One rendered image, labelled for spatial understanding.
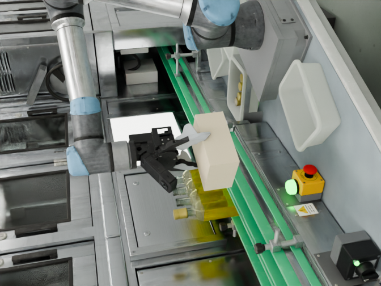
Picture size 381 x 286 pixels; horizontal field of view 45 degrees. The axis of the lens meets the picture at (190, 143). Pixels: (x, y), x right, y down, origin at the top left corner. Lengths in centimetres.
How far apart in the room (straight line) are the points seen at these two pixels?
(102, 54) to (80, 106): 126
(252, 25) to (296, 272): 71
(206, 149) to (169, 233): 59
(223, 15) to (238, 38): 19
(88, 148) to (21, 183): 92
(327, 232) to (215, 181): 35
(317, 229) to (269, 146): 40
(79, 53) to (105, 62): 109
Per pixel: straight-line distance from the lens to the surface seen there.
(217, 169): 112
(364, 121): 118
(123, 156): 113
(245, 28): 141
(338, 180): 132
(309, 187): 136
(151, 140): 118
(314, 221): 134
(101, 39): 237
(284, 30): 137
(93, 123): 115
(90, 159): 113
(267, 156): 155
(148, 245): 161
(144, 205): 176
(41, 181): 202
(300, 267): 125
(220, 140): 114
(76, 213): 182
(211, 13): 123
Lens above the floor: 138
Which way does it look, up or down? 11 degrees down
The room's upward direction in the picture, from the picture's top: 97 degrees counter-clockwise
